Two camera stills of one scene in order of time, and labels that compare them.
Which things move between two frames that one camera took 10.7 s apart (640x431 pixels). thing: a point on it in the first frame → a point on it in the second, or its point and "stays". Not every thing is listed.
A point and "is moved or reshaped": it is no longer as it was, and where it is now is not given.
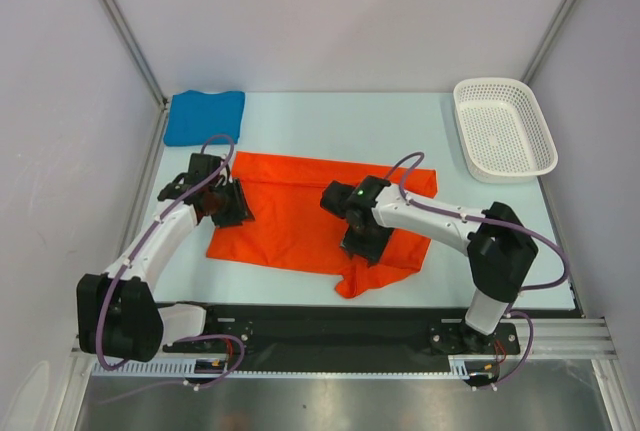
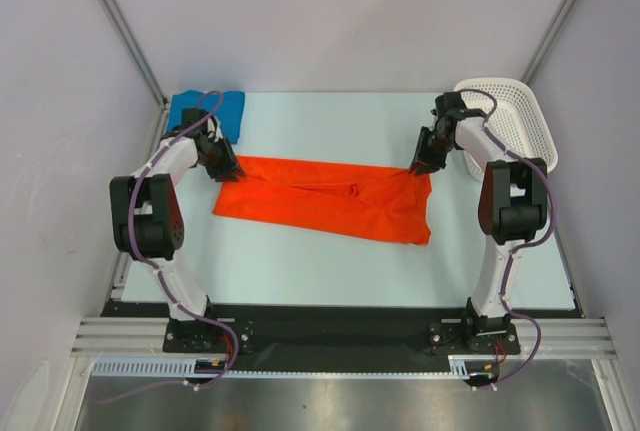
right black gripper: x=368 y=243 → x=431 y=149
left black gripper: x=240 y=211 → x=230 y=167
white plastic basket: x=503 y=133 stays
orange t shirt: x=291 y=228 is moved or reshaped
